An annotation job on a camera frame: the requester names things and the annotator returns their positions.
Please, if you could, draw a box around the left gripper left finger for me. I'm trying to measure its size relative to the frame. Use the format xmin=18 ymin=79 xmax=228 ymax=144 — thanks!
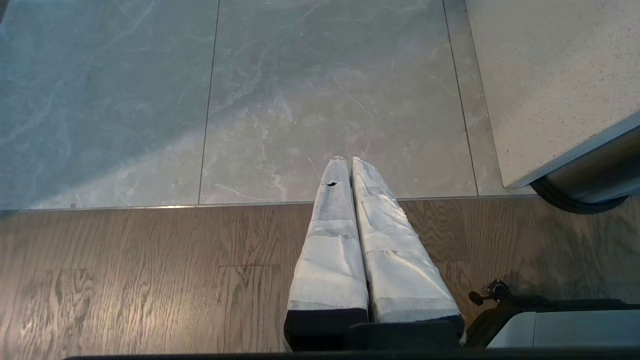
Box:
xmin=283 ymin=156 xmax=370 ymax=353

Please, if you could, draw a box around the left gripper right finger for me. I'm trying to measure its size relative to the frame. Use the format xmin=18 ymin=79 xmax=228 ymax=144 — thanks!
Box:
xmin=351 ymin=156 xmax=466 ymax=347

